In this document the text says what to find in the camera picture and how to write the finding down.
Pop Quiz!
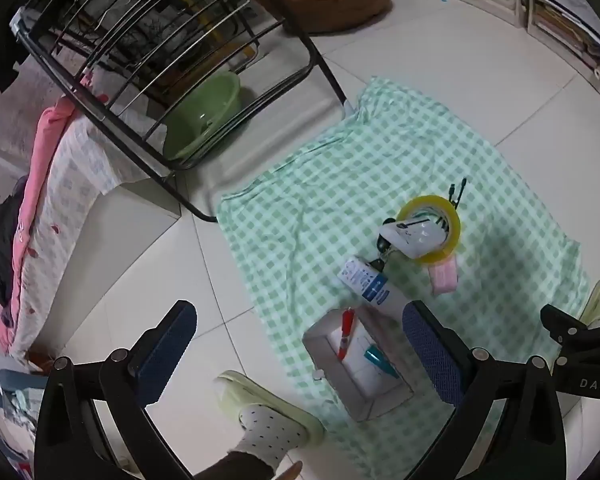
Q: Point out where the pink sticky note pad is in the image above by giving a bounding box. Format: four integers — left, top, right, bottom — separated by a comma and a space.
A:
427, 254, 459, 295

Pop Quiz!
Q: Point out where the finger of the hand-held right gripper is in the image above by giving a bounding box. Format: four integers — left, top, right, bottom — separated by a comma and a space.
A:
540, 304, 593, 347

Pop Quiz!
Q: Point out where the black hanging garment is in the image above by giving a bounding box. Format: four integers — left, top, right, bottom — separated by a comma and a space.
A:
0, 5, 33, 92

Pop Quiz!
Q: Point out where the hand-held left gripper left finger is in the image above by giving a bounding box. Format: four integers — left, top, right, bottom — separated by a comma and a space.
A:
34, 300, 198, 480

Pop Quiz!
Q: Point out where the person's left trouser leg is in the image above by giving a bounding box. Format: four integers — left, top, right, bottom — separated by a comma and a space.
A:
194, 451, 277, 480

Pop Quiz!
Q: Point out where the light green slipper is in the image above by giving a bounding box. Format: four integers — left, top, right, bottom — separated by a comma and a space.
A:
215, 370, 326, 450
577, 279, 600, 328

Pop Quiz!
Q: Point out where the pink blanket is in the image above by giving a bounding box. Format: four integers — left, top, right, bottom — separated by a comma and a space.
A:
0, 74, 108, 356

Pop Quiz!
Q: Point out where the red pen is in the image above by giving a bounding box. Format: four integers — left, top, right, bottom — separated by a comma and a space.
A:
336, 308, 356, 361

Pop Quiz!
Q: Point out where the dark clothes pile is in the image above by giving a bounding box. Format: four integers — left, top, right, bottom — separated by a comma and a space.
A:
0, 180, 31, 306

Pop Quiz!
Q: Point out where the person's left dotted sock foot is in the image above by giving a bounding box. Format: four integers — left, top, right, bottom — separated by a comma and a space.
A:
237, 404, 307, 468

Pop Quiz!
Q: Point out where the white cardboard box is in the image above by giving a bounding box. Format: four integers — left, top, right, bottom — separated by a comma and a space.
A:
301, 308, 415, 422

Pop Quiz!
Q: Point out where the black cable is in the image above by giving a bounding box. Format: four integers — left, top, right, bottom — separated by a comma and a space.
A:
447, 177, 470, 210

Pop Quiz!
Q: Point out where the teal marker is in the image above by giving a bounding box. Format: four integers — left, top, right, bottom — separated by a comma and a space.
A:
364, 347, 401, 378

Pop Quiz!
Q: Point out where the yellow tape roll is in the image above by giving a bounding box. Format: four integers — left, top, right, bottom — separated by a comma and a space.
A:
397, 195, 462, 265

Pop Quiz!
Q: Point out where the black metal drying rack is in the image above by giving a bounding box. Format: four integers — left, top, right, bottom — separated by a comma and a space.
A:
10, 0, 351, 223

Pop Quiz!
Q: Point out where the bed with floral sheet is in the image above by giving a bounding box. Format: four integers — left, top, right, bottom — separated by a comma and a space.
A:
7, 75, 182, 361

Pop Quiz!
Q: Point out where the white and blue bottle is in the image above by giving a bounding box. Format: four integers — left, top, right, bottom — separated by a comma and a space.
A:
337, 256, 416, 323

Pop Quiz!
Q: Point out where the small black gadget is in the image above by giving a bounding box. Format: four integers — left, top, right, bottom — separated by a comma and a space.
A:
374, 235, 396, 271

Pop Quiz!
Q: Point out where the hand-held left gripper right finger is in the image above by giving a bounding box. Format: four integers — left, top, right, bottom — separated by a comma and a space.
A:
402, 300, 568, 480

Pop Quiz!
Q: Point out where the green checkered cloth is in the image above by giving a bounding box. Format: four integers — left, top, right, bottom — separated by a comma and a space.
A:
215, 77, 593, 480

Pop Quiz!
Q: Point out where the floral patterned storage box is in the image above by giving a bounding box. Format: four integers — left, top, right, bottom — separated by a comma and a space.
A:
0, 367, 48, 466

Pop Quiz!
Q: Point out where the green plastic basin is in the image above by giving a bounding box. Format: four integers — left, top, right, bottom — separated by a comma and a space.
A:
162, 71, 242, 161

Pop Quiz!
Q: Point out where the white shelf unit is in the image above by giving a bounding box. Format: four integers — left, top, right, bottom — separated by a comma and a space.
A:
412, 0, 600, 111

